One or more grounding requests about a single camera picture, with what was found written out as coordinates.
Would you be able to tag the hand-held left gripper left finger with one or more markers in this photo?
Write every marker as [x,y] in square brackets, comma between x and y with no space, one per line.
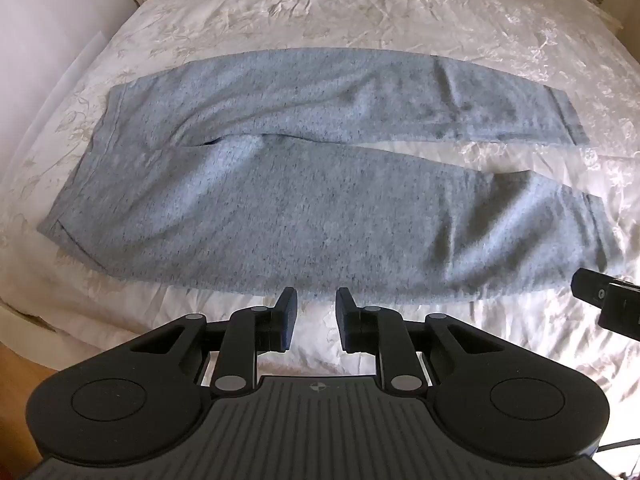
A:
[287,321]

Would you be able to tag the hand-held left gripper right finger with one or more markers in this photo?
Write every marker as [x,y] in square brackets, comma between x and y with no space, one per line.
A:
[345,321]

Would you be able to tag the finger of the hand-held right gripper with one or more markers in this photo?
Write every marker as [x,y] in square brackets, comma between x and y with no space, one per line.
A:
[590,287]
[622,310]

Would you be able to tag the grey knit pants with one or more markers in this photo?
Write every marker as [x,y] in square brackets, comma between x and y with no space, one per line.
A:
[310,210]

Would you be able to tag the white embroidered bedspread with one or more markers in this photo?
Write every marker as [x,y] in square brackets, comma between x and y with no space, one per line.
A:
[350,5]

